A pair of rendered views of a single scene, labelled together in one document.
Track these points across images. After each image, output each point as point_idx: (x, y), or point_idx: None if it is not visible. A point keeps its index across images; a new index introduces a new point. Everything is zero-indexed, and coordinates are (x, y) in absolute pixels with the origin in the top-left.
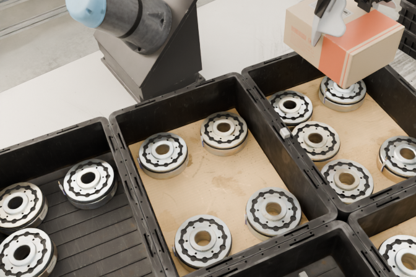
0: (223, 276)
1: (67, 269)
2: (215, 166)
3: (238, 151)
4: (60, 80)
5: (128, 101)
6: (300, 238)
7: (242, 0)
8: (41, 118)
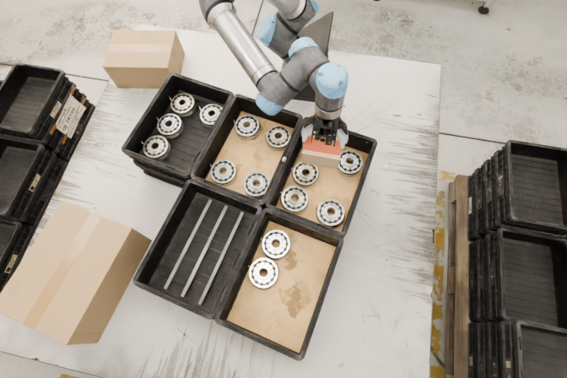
0: (207, 187)
1: (179, 141)
2: (261, 148)
3: (276, 150)
4: (261, 49)
5: None
6: (240, 199)
7: (396, 68)
8: (237, 64)
